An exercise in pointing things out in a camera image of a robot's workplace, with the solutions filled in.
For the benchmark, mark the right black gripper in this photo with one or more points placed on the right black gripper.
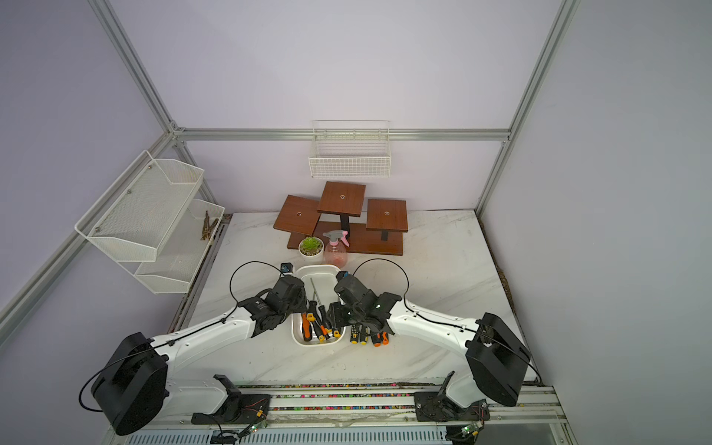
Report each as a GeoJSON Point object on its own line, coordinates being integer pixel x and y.
{"type": "Point", "coordinates": [337, 319]}

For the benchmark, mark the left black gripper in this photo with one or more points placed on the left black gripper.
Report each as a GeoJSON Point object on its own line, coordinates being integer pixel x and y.
{"type": "Point", "coordinates": [302, 304]}

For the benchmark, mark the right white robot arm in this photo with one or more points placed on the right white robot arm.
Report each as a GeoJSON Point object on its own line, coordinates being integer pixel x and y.
{"type": "Point", "coordinates": [497, 358]}

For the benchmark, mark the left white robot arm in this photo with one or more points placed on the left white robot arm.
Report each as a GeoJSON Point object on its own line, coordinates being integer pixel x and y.
{"type": "Point", "coordinates": [140, 384]}

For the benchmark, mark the small potted green plant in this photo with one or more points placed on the small potted green plant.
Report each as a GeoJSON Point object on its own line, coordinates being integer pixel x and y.
{"type": "Point", "coordinates": [311, 250]}

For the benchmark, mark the pink spray bottle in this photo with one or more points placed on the pink spray bottle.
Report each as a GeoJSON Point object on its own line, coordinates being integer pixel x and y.
{"type": "Point", "coordinates": [336, 248]}

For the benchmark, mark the brown wooden tiered stand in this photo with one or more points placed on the brown wooden tiered stand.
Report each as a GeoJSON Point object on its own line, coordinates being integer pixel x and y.
{"type": "Point", "coordinates": [374, 225]}

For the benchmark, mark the brown twigs on shelf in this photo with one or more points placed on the brown twigs on shelf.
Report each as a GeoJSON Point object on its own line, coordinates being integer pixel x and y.
{"type": "Point", "coordinates": [209, 224]}

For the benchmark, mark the lower white mesh shelf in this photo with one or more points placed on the lower white mesh shelf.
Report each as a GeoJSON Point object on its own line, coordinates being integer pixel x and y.
{"type": "Point", "coordinates": [177, 265]}

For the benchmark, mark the white mesh shelf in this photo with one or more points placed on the white mesh shelf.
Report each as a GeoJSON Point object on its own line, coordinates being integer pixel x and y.
{"type": "Point", "coordinates": [132, 222]}
{"type": "Point", "coordinates": [177, 265]}

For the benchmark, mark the upper white mesh shelf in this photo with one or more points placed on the upper white mesh shelf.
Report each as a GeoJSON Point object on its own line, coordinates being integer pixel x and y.
{"type": "Point", "coordinates": [132, 222]}

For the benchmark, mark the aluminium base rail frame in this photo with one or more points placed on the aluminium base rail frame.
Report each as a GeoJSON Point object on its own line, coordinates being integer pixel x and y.
{"type": "Point", "coordinates": [397, 413]}

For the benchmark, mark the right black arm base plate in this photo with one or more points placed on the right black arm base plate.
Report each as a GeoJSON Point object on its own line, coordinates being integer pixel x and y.
{"type": "Point", "coordinates": [448, 403]}

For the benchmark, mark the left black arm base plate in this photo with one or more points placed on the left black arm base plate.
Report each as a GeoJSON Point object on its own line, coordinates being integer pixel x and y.
{"type": "Point", "coordinates": [239, 408]}

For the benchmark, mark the white wire wall basket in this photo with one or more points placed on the white wire wall basket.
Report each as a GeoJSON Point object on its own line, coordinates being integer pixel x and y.
{"type": "Point", "coordinates": [342, 149]}

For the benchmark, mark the aluminium cage frame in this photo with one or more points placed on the aluminium cage frame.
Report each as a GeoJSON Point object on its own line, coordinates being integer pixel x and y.
{"type": "Point", "coordinates": [17, 313]}

